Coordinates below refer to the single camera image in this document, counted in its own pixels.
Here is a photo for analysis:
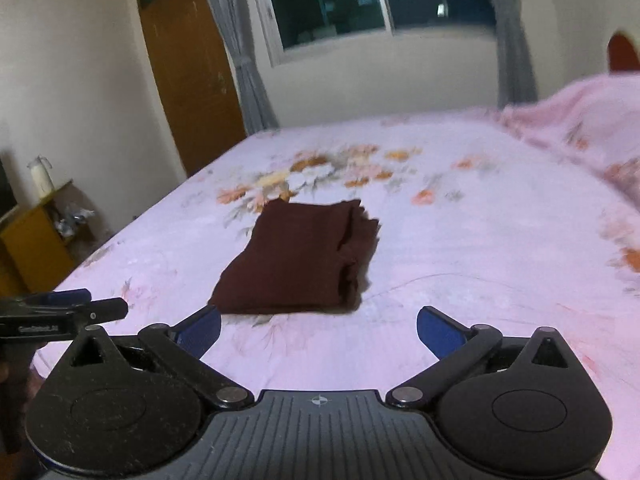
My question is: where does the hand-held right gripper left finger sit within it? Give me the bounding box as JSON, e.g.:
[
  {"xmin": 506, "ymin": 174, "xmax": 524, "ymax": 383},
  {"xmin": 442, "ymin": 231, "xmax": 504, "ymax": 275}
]
[{"xmin": 65, "ymin": 305, "xmax": 255, "ymax": 408}]

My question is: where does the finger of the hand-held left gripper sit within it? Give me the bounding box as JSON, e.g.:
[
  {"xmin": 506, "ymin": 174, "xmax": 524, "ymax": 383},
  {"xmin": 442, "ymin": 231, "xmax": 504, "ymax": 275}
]
[
  {"xmin": 10, "ymin": 288, "xmax": 92, "ymax": 309},
  {"xmin": 64, "ymin": 297, "xmax": 129, "ymax": 325}
]

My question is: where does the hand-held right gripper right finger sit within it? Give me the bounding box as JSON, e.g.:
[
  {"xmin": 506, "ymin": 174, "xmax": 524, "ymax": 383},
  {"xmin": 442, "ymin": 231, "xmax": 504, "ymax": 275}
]
[{"xmin": 386, "ymin": 306, "xmax": 577, "ymax": 408}]

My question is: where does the maroon long-sleeved sweater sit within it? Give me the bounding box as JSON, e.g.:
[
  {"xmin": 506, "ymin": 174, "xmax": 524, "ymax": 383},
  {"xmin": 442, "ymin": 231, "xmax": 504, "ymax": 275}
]
[{"xmin": 207, "ymin": 199, "xmax": 382, "ymax": 317}]

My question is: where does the yellow wooden cabinet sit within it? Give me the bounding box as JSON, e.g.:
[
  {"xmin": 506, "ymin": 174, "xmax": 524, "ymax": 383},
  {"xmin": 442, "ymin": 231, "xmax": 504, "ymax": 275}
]
[{"xmin": 0, "ymin": 179, "xmax": 98, "ymax": 302}]

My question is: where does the grey crumpled bag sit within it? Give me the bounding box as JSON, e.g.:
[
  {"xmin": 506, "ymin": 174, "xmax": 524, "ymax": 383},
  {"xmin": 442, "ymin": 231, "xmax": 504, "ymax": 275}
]
[{"xmin": 54, "ymin": 204, "xmax": 96, "ymax": 239}]

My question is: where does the pink floral bed sheet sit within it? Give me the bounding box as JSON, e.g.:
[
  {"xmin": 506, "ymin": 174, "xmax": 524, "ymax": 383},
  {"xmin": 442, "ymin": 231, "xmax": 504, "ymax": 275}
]
[{"xmin": 30, "ymin": 112, "xmax": 640, "ymax": 480}]

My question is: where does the white bottle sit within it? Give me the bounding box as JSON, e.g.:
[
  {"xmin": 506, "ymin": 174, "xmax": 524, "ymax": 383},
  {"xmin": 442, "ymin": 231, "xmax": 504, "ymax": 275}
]
[{"xmin": 27, "ymin": 156, "xmax": 55, "ymax": 197}]

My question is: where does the brown wooden door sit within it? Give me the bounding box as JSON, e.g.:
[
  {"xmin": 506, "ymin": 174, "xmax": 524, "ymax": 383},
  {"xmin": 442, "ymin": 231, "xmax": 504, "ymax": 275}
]
[{"xmin": 135, "ymin": 0, "xmax": 249, "ymax": 177}]

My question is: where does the pink blanket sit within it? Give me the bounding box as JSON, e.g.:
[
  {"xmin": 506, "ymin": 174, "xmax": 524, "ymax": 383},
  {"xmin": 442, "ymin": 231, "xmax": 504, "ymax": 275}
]
[{"xmin": 500, "ymin": 74, "xmax": 640, "ymax": 196}]

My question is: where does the grey curtain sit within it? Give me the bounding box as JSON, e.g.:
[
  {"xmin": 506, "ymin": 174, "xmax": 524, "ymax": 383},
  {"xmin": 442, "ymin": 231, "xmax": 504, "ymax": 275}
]
[
  {"xmin": 195, "ymin": 0, "xmax": 279, "ymax": 134},
  {"xmin": 467, "ymin": 0, "xmax": 539, "ymax": 107}
]

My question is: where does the red and white headboard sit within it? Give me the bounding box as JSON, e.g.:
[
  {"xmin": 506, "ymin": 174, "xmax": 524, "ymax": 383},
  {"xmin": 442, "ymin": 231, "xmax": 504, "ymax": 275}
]
[{"xmin": 606, "ymin": 32, "xmax": 640, "ymax": 74}]

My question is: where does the sliding glass window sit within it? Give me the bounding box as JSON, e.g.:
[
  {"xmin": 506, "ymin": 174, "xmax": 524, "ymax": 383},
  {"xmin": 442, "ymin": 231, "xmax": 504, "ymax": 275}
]
[{"xmin": 247, "ymin": 0, "xmax": 497, "ymax": 67}]

